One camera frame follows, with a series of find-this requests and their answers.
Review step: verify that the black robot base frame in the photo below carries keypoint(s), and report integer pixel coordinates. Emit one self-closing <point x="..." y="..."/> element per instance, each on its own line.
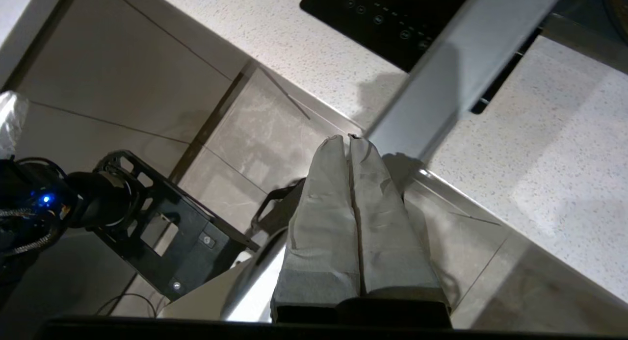
<point x="181" y="242"/>

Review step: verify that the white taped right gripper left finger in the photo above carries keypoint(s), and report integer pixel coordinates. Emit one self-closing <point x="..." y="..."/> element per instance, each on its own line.
<point x="321" y="227"/>

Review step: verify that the black glass microwave door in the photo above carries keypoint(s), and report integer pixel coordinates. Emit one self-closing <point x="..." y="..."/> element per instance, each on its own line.
<point x="466" y="70"/>

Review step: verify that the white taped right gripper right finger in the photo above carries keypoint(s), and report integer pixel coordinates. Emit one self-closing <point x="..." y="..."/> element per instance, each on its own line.
<point x="387" y="232"/>

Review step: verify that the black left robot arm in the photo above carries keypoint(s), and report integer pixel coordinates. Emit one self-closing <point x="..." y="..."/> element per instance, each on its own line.
<point x="98" y="197"/>

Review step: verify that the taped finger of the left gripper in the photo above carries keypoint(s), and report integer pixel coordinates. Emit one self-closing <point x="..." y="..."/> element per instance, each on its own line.
<point x="10" y="121"/>

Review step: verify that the black induction cooktop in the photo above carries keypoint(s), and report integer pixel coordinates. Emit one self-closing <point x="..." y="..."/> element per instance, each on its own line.
<point x="392" y="11"/>

